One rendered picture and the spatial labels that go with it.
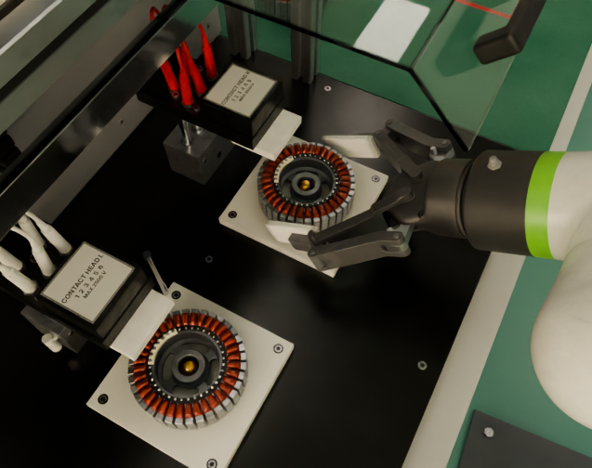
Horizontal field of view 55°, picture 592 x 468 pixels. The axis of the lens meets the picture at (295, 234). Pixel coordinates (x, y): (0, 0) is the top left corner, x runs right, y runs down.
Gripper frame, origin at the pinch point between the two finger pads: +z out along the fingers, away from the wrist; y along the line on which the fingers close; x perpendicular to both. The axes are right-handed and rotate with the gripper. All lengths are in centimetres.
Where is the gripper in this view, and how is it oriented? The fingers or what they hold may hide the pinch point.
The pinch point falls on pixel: (308, 187)
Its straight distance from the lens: 65.8
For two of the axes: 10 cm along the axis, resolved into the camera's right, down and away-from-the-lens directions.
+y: 4.8, -7.6, 4.4
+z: -7.7, -1.1, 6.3
